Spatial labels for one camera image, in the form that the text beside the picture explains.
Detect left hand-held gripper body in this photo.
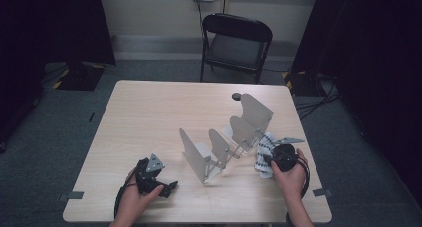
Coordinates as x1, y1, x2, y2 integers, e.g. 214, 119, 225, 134
134, 152, 166, 195

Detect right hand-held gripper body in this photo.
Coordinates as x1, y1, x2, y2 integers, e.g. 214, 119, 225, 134
272, 136, 306, 173

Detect white towel with black pattern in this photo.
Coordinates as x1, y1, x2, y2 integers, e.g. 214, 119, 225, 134
254, 131, 278, 180

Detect person's right hand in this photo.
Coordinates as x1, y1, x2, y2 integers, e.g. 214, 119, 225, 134
271, 148, 308, 197

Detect person's left hand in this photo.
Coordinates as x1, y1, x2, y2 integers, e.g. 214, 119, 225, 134
112, 168, 165, 223

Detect grey tape strip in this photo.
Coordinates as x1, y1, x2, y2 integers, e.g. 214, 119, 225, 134
58, 190, 85, 202
312, 188, 334, 198

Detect black stand base, yellow-striped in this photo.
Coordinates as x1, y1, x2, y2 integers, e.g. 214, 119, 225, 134
52, 61, 106, 92
282, 70, 319, 97

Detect black folding chair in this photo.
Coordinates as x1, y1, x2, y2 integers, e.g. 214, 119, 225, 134
199, 13, 274, 85

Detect black curtain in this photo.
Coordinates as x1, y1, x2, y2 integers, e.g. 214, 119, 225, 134
292, 0, 422, 198
0, 0, 116, 145

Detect right hand-held gripper cable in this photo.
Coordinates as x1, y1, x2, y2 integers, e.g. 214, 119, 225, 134
297, 156, 312, 200

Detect hand-held gripper cable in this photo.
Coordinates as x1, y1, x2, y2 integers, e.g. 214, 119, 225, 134
297, 156, 312, 200
113, 173, 140, 219

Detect left hand-held gripper cable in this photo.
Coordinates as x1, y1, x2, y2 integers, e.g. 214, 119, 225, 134
113, 173, 140, 219

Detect black floor cables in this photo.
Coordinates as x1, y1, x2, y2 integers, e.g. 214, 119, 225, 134
293, 72, 342, 121

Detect black power cable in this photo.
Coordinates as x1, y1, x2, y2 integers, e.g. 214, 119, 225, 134
196, 0, 207, 39

